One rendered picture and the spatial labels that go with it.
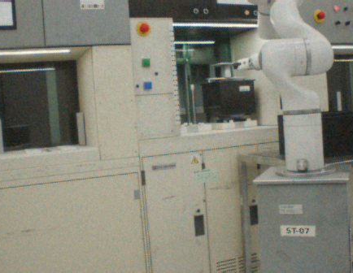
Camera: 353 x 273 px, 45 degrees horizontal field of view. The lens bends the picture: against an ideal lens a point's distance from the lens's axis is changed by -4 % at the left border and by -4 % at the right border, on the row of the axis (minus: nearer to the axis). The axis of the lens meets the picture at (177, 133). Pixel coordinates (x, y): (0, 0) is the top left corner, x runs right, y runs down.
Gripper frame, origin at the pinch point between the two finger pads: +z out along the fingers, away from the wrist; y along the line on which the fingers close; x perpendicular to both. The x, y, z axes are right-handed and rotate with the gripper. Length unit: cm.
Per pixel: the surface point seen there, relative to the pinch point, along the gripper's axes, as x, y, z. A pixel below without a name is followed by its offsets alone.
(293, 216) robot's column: -54, -40, -92
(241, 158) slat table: -45, -15, -22
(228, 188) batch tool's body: -59, -20, -15
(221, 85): -9.5, -9.0, 4.6
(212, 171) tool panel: -50, -27, -15
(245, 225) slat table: -76, -15, -20
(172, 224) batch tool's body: -71, -49, -15
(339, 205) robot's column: -51, -31, -101
